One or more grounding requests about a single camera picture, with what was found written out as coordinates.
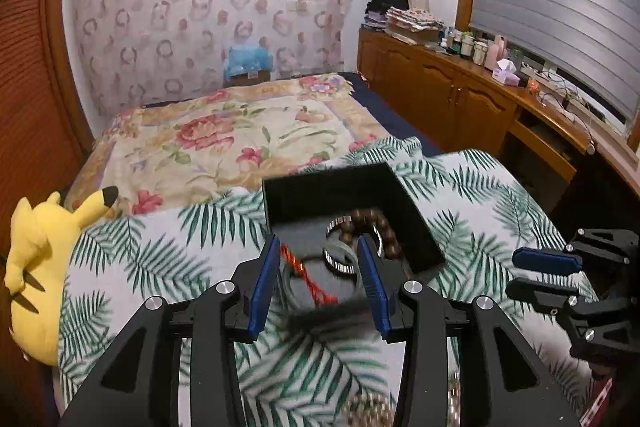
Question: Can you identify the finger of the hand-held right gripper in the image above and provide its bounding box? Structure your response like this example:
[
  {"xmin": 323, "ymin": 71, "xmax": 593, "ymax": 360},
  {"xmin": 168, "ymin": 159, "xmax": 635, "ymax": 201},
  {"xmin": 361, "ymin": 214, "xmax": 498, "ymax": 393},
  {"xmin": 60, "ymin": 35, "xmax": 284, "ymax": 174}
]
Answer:
[
  {"xmin": 505, "ymin": 277, "xmax": 632, "ymax": 324},
  {"xmin": 512, "ymin": 228, "xmax": 640, "ymax": 275}
]

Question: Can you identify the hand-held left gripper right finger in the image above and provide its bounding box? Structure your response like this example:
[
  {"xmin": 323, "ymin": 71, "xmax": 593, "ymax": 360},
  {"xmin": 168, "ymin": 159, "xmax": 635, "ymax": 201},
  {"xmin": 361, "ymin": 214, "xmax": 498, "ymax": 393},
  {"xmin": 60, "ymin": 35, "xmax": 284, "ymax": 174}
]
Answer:
[{"xmin": 356, "ymin": 234, "xmax": 583, "ymax": 427}]

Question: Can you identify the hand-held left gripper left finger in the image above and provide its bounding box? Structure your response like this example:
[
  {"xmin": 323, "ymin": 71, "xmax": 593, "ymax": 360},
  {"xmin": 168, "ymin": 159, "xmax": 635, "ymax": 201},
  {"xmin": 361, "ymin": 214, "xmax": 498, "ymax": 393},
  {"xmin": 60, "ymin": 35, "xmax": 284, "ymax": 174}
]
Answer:
[{"xmin": 60, "ymin": 234, "xmax": 281, "ymax": 427}]

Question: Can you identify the pale green jade bangle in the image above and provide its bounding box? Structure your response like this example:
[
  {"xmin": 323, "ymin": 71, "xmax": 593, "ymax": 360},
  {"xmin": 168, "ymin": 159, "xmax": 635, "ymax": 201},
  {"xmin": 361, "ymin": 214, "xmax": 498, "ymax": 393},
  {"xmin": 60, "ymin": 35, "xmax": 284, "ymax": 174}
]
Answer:
[{"xmin": 281, "ymin": 252, "xmax": 362, "ymax": 314}]

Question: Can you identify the red cord bracelet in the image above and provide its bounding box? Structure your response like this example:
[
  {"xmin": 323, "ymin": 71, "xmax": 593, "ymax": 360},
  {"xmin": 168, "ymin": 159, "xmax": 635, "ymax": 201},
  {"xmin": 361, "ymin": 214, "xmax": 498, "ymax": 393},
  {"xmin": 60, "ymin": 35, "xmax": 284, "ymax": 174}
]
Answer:
[{"xmin": 279, "ymin": 244, "xmax": 340, "ymax": 306}]

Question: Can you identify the black jewelry box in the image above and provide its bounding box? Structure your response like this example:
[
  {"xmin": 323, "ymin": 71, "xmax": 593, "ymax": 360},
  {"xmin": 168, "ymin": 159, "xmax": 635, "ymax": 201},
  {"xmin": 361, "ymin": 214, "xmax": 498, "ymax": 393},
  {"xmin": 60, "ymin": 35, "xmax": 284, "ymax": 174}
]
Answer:
[{"xmin": 261, "ymin": 162, "xmax": 447, "ymax": 333}]

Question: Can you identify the silver metal link bangle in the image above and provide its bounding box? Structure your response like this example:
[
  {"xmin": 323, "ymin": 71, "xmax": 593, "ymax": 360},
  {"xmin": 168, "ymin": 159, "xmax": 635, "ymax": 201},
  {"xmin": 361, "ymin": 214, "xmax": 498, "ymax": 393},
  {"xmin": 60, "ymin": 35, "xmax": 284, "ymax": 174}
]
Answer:
[{"xmin": 324, "ymin": 216, "xmax": 386, "ymax": 277}]

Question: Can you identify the green leaf print cloth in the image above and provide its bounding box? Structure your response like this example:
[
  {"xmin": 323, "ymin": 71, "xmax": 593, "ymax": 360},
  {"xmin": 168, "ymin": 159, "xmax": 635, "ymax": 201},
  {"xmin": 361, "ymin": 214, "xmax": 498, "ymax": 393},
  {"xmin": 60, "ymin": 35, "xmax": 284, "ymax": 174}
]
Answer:
[{"xmin": 57, "ymin": 137, "xmax": 601, "ymax": 427}]

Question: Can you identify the floral blanket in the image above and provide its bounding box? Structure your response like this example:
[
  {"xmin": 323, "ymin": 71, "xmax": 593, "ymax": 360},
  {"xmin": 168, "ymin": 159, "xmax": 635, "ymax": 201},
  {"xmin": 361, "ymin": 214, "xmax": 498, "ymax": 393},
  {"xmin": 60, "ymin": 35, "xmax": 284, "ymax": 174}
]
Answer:
[{"xmin": 65, "ymin": 74, "xmax": 386, "ymax": 219}]

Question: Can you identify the dark blue bedsheet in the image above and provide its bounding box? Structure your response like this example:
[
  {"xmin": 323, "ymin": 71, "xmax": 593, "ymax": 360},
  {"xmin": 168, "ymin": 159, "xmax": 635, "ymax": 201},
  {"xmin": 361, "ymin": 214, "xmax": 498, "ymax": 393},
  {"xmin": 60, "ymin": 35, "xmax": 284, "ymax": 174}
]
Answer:
[{"xmin": 345, "ymin": 72, "xmax": 442, "ymax": 158}]

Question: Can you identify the white power strip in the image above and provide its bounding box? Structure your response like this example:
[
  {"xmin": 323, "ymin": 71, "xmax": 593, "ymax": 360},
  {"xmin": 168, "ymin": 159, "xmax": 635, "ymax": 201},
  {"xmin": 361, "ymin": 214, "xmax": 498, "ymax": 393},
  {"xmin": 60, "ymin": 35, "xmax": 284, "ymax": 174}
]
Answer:
[{"xmin": 520, "ymin": 62, "xmax": 557, "ymax": 81}]

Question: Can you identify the pink tissue box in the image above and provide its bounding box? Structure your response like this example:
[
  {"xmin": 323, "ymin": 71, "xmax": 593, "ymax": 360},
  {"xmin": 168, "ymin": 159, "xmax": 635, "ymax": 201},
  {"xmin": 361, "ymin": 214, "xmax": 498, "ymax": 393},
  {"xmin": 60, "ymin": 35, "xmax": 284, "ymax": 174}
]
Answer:
[{"xmin": 492, "ymin": 59, "xmax": 522, "ymax": 86}]

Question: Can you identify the long wooden cabinet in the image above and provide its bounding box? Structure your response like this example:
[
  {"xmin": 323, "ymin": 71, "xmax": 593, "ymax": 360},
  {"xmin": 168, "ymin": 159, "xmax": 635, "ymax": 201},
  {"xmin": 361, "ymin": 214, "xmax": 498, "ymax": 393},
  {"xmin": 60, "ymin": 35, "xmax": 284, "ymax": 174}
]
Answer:
[{"xmin": 357, "ymin": 29, "xmax": 640, "ymax": 210}]

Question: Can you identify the brown cardboard box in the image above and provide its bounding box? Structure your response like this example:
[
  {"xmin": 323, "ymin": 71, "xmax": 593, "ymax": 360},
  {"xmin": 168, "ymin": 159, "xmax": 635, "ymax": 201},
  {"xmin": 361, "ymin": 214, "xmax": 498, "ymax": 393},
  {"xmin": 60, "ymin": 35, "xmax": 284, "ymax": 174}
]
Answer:
[{"xmin": 223, "ymin": 69, "xmax": 271, "ymax": 88}]

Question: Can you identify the row of toiletry bottles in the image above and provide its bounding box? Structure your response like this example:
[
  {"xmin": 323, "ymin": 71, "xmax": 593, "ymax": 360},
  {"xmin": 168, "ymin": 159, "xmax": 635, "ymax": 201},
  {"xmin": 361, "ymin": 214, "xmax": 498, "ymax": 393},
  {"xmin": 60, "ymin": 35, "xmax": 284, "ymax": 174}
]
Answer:
[{"xmin": 440, "ymin": 26, "xmax": 523, "ymax": 68}]

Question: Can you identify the yellow plush toy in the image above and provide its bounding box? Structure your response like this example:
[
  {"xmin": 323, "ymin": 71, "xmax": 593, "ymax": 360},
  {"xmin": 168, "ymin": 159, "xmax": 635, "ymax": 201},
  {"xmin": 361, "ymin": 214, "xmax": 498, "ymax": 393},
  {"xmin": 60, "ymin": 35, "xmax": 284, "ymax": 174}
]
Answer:
[{"xmin": 4, "ymin": 186, "xmax": 120, "ymax": 367}]

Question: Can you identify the blue plastic bag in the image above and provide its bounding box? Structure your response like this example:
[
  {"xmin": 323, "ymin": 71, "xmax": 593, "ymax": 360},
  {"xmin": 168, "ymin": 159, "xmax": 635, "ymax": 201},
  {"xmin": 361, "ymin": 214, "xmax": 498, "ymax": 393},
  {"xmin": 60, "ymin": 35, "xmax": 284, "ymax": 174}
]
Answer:
[{"xmin": 223, "ymin": 44, "xmax": 274, "ymax": 80}]

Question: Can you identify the patterned folded cloth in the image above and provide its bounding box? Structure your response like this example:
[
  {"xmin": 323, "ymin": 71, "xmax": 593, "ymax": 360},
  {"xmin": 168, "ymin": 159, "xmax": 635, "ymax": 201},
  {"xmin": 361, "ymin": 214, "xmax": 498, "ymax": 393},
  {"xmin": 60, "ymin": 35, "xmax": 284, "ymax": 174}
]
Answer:
[{"xmin": 385, "ymin": 7, "xmax": 447, "ymax": 44}]

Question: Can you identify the pile of dark clothes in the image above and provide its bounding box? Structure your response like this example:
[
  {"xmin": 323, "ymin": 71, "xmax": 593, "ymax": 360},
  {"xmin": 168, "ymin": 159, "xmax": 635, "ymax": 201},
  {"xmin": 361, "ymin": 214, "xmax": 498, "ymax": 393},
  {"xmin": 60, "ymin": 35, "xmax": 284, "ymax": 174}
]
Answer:
[{"xmin": 363, "ymin": 0, "xmax": 411, "ymax": 31}]

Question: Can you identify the brown slatted wooden wardrobe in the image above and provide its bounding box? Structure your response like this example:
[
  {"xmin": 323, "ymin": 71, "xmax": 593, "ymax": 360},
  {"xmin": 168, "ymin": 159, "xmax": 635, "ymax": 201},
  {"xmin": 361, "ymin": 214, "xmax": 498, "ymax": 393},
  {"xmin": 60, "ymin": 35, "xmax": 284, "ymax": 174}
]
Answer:
[{"xmin": 0, "ymin": 0, "xmax": 96, "ymax": 427}]

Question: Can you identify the brown wooden bead bracelet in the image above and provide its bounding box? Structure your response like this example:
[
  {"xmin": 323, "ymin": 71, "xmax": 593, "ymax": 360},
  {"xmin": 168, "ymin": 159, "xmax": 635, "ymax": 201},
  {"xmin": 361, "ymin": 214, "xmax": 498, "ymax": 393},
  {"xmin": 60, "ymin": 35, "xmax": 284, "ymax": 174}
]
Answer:
[{"xmin": 345, "ymin": 207, "xmax": 402, "ymax": 264}]

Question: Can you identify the brown beaded bracelet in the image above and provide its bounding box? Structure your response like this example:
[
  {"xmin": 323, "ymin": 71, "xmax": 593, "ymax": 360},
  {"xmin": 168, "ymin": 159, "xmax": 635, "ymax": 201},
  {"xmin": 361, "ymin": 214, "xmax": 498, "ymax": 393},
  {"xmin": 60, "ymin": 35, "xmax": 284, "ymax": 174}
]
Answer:
[{"xmin": 344, "ymin": 393, "xmax": 397, "ymax": 427}]

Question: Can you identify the tangle of thin cables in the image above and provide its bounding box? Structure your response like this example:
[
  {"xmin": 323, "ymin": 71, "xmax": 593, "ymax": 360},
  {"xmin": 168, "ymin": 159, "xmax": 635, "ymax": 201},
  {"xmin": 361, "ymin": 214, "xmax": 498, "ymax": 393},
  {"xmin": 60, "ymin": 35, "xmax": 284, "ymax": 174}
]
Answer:
[{"xmin": 525, "ymin": 74, "xmax": 603, "ymax": 110}]

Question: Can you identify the sheer ring pattern curtain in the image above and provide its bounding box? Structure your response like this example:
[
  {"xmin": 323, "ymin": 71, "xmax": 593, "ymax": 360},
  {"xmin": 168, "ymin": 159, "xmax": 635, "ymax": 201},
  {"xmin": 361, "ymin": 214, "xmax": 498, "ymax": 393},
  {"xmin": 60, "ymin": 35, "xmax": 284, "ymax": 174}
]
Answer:
[{"xmin": 65, "ymin": 0, "xmax": 358, "ymax": 118}]

